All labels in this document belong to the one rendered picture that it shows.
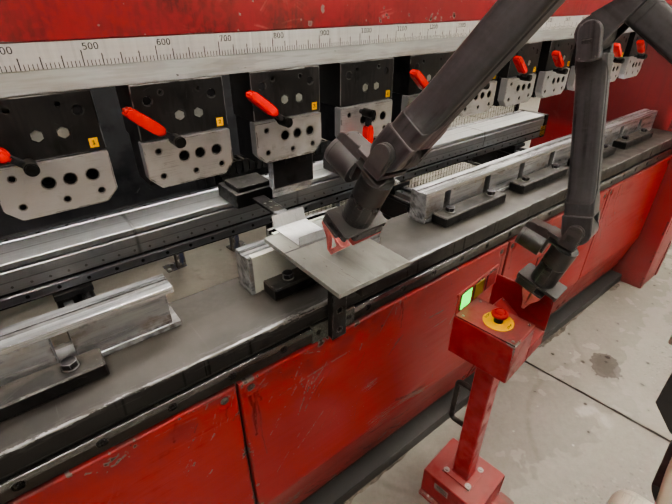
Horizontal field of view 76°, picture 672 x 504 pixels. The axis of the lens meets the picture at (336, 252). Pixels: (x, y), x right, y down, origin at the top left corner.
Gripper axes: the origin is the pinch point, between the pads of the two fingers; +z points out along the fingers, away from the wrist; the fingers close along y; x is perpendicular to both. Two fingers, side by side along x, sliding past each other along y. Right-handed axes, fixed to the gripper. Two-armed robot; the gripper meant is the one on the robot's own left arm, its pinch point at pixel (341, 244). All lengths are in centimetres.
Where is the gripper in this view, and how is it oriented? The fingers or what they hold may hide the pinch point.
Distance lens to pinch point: 84.9
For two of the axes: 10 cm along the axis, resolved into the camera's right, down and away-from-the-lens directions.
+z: -2.9, 5.5, 7.8
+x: 5.5, 7.7, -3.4
